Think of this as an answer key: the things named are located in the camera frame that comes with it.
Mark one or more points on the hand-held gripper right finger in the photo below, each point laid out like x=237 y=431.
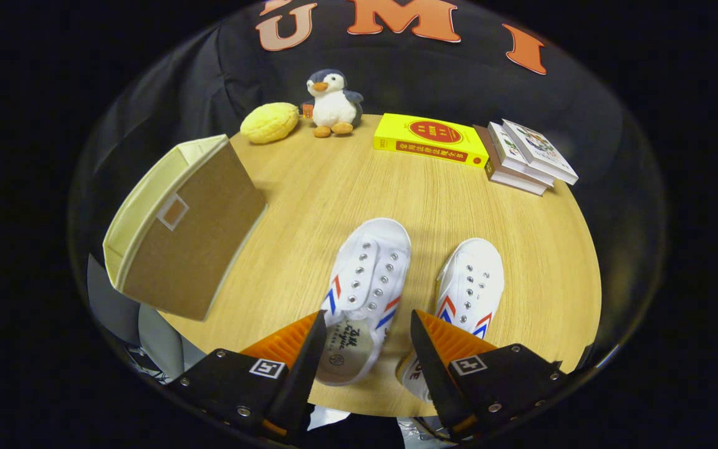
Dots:
x=430 y=374

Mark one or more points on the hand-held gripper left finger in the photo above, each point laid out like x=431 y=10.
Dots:
x=306 y=374

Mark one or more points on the white canvas shoe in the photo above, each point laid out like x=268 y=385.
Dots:
x=471 y=280
x=371 y=262

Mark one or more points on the brown fabric storage box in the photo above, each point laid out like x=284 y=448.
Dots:
x=191 y=243

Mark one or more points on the brown cover book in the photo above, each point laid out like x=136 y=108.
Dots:
x=515 y=182

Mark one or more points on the yellow book with red circle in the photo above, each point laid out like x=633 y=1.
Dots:
x=427 y=134

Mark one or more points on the white illustrated paperback book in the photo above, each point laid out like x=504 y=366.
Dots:
x=501 y=142
x=536 y=148

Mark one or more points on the yellow bun plush toy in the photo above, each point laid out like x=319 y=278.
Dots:
x=270 y=123

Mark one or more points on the penguin plush toy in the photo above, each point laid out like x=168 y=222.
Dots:
x=333 y=106

